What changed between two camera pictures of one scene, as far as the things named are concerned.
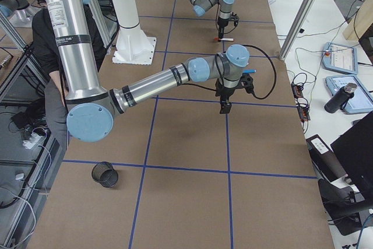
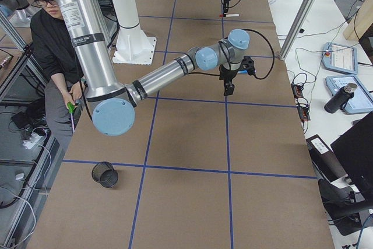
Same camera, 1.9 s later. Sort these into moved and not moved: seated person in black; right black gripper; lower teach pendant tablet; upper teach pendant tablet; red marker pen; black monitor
Moved: right black gripper; red marker pen
Not moved: lower teach pendant tablet; seated person in black; black monitor; upper teach pendant tablet
